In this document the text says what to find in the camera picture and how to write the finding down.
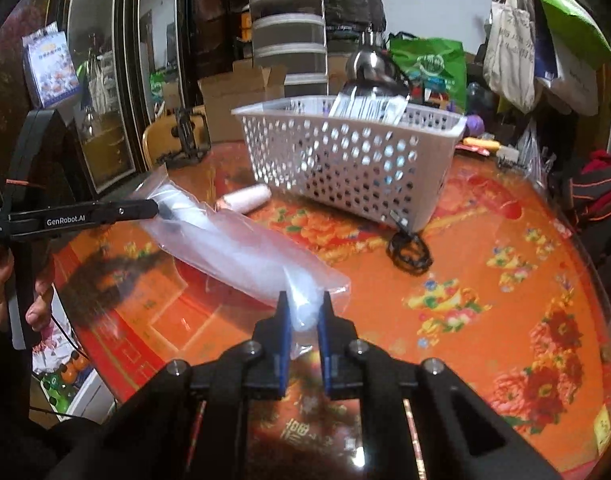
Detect white snack bag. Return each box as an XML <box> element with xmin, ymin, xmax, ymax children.
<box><xmin>32</xmin><ymin>330</ymin><xmax>93</xmax><ymax>401</ymax></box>

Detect black phone stand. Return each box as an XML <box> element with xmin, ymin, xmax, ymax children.
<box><xmin>165</xmin><ymin>107</ymin><xmax>210</xmax><ymax>168</ymax></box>

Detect wooden chair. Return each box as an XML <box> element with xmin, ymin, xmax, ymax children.
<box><xmin>142</xmin><ymin>107</ymin><xmax>208</xmax><ymax>171</ymax></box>

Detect purple plastic bag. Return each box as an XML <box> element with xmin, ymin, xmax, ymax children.
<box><xmin>455</xmin><ymin>114</ymin><xmax>486</xmax><ymax>136</ymax></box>

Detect clear plastic zip bag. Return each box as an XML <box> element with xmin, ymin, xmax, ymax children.
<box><xmin>130</xmin><ymin>162</ymin><xmax>353</xmax><ymax>361</ymax></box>

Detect white thread spool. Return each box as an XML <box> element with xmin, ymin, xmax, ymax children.
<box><xmin>216</xmin><ymin>183</ymin><xmax>272</xmax><ymax>213</ymax></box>

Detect red black striped jacket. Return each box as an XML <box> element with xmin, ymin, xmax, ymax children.
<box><xmin>560</xmin><ymin>150</ymin><xmax>611</xmax><ymax>281</ymax></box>

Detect yellow orange packet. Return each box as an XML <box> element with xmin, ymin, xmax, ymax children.
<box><xmin>458</xmin><ymin>136</ymin><xmax>501</xmax><ymax>153</ymax></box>

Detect stacked grey food containers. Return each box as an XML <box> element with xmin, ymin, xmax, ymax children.
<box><xmin>241</xmin><ymin>0</ymin><xmax>329</xmax><ymax>98</ymax></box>

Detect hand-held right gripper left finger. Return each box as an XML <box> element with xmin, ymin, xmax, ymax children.
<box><xmin>50</xmin><ymin>291</ymin><xmax>292</xmax><ymax>480</ymax></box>

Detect black fabric bag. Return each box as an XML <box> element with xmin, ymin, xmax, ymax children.
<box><xmin>321</xmin><ymin>0</ymin><xmax>386</xmax><ymax>53</ymax></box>

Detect black coiled cord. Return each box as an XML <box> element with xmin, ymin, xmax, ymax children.
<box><xmin>388</xmin><ymin>227</ymin><xmax>433</xmax><ymax>275</ymax></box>

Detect white canvas tote bag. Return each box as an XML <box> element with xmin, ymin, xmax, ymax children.
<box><xmin>483</xmin><ymin>0</ymin><xmax>536</xmax><ymax>113</ymax></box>

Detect white paper bag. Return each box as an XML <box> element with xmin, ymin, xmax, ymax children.
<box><xmin>550</xmin><ymin>35</ymin><xmax>600</xmax><ymax>116</ymax></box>

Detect lime green bag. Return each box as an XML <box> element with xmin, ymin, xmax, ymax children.
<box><xmin>521</xmin><ymin>0</ymin><xmax>611</xmax><ymax>68</ymax></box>

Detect white printed bag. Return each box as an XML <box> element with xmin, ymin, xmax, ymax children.
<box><xmin>328</xmin><ymin>85</ymin><xmax>411</xmax><ymax>126</ymax></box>

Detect open cardboard box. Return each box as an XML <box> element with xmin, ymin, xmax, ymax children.
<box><xmin>198</xmin><ymin>64</ymin><xmax>287</xmax><ymax>143</ymax></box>

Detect orange box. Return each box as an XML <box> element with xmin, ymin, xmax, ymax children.
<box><xmin>239</xmin><ymin>7</ymin><xmax>256</xmax><ymax>43</ymax></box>

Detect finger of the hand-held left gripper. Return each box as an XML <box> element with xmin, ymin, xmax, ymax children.
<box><xmin>98</xmin><ymin>199</ymin><xmax>158</xmax><ymax>222</ymax></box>

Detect dark glass door cabinet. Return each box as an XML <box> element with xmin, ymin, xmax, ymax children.
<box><xmin>0</xmin><ymin>0</ymin><xmax>246</xmax><ymax>211</ymax></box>

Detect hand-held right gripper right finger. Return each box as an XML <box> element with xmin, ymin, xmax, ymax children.
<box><xmin>318</xmin><ymin>291</ymin><xmax>561</xmax><ymax>480</ymax></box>

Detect white perforated plastic basket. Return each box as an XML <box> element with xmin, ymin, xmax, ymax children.
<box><xmin>230</xmin><ymin>95</ymin><xmax>467</xmax><ymax>231</ymax></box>

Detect black cable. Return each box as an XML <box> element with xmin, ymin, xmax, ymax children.
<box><xmin>48</xmin><ymin>312</ymin><xmax>111</xmax><ymax>418</ymax></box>

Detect green tote bag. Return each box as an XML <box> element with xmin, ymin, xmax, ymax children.
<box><xmin>388</xmin><ymin>32</ymin><xmax>469</xmax><ymax>111</ymax></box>

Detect stainless steel kettle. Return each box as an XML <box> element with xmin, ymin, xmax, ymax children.
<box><xmin>344</xmin><ymin>30</ymin><xmax>411</xmax><ymax>98</ymax></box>

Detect person's left forearm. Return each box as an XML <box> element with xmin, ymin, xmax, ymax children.
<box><xmin>0</xmin><ymin>327</ymin><xmax>116</xmax><ymax>480</ymax></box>

